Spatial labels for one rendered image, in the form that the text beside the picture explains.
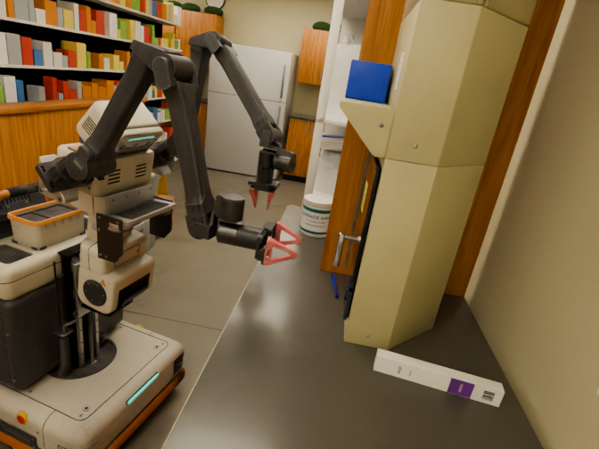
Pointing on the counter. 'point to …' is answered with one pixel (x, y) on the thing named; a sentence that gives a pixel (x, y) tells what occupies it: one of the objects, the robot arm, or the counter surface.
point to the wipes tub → (315, 215)
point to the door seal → (365, 239)
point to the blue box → (368, 81)
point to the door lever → (342, 246)
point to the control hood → (370, 123)
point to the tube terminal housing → (430, 163)
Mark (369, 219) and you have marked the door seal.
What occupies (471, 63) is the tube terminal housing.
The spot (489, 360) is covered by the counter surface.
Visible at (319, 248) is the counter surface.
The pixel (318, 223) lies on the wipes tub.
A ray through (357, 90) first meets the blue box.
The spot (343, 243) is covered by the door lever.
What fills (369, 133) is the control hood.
